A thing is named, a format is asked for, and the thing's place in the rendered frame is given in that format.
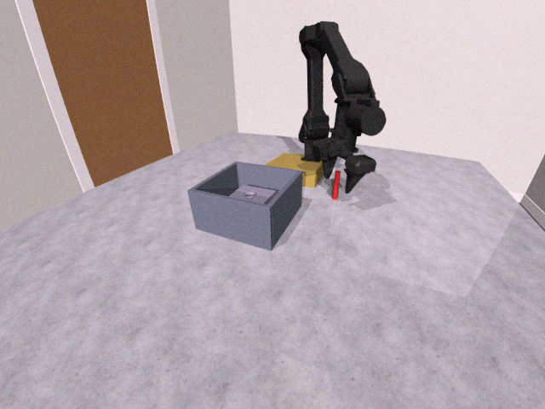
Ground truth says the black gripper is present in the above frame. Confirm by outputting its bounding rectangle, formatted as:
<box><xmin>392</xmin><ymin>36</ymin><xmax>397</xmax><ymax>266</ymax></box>
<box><xmin>322</xmin><ymin>125</ymin><xmax>376</xmax><ymax>193</ymax></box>

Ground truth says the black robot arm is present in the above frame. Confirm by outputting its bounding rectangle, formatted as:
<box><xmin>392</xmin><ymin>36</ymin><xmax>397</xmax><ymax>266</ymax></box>
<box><xmin>298</xmin><ymin>21</ymin><xmax>387</xmax><ymax>163</ymax></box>

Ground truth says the red peg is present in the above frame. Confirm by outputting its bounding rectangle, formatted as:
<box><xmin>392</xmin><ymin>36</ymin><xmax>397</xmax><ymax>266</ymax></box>
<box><xmin>332</xmin><ymin>171</ymin><xmax>341</xmax><ymax>199</ymax></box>

